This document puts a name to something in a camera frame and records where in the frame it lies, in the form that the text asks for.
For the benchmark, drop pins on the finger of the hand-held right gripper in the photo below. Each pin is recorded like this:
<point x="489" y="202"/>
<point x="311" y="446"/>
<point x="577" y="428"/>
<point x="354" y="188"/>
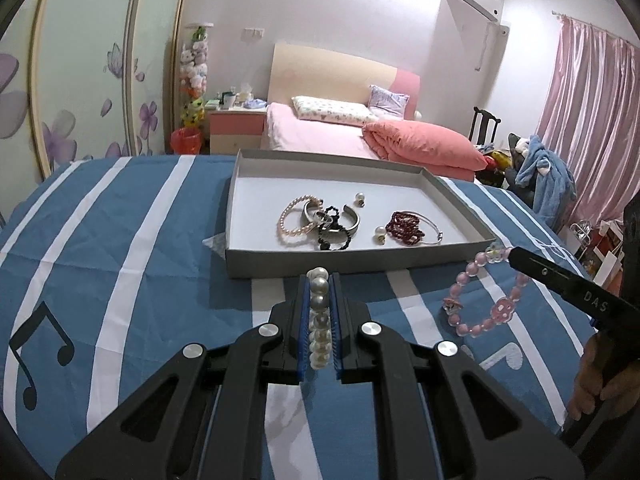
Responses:
<point x="560" y="280"/>

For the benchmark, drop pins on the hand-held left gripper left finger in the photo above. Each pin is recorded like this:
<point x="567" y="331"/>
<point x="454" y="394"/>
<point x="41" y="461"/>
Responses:
<point x="301" y="320"/>

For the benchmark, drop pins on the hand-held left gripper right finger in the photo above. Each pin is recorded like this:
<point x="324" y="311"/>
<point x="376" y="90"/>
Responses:
<point x="335" y="320"/>

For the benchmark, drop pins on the thin silver bangle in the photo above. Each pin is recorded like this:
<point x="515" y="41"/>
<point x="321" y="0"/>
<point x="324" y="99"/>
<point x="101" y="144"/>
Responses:
<point x="439" y="234"/>

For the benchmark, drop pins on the grey cardboard tray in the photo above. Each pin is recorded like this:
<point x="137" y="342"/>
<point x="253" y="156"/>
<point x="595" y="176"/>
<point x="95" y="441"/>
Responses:
<point x="380" y="185"/>

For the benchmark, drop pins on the person's right hand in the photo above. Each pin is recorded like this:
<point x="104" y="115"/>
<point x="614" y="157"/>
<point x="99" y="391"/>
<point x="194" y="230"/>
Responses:
<point x="590" y="380"/>

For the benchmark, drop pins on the pile of household clutter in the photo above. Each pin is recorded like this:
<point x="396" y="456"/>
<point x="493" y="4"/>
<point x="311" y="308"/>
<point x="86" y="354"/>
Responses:
<point x="600" y="250"/>

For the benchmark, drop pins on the pearl earring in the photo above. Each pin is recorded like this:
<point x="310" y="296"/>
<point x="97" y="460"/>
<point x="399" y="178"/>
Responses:
<point x="379" y="233"/>
<point x="359" y="198"/>

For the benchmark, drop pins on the light blue garment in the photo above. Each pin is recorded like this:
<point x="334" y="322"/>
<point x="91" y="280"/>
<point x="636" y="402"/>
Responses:
<point x="547" y="175"/>

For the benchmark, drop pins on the clear plastic wrapper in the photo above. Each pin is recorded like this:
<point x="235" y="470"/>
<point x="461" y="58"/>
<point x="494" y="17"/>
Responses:
<point x="215" y="244"/>

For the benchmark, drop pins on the black swivel chair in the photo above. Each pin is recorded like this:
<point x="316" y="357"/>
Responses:
<point x="512" y="175"/>

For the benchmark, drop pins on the colourful clothes pile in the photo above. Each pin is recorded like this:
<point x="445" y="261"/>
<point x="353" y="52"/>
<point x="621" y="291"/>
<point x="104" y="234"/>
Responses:
<point x="492" y="157"/>

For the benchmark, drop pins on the pink curtain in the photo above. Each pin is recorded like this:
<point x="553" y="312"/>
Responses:
<point x="590" y="125"/>

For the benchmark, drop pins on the dark wooden chair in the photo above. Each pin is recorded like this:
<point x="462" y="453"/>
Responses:
<point x="484" y="122"/>

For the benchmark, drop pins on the pink bed with headboard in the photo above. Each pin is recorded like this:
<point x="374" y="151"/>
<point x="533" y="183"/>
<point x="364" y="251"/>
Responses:
<point x="310" y="135"/>

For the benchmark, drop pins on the blue white striped tablecloth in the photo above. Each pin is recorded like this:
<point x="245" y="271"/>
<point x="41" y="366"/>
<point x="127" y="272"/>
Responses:
<point x="125" y="260"/>

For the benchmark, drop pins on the folded pink quilt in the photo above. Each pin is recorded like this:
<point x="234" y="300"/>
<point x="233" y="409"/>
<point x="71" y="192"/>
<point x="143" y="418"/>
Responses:
<point x="425" y="147"/>

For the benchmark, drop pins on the pink white nightstand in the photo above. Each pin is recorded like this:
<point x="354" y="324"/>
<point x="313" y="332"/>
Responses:
<point x="235" y="135"/>

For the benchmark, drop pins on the white patterned pillow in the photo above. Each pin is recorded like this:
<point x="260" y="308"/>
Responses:
<point x="330" y="110"/>

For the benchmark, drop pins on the red trash bin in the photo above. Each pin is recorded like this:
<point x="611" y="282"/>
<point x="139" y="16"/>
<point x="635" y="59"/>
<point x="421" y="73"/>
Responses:
<point x="186" y="142"/>

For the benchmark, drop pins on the light blue cloth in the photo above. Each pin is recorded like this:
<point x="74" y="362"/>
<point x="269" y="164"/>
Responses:
<point x="256" y="104"/>

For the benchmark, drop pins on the small lilac pillow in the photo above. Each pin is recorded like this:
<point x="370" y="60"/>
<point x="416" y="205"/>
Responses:
<point x="387" y="100"/>

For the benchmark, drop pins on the white pipe cover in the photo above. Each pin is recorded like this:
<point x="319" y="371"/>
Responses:
<point x="492" y="45"/>

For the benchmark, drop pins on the column of stuffed toys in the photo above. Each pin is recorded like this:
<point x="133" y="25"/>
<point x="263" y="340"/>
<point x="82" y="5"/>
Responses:
<point x="195" y="75"/>

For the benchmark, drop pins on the white air conditioner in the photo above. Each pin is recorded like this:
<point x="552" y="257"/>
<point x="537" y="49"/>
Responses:
<point x="472" y="5"/>

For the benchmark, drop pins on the wardrobe with purple flowers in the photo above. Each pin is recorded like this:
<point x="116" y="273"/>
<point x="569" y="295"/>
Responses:
<point x="75" y="60"/>

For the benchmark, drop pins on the white wall outlet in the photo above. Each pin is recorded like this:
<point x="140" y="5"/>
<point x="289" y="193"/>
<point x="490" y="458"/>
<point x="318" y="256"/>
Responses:
<point x="253" y="34"/>

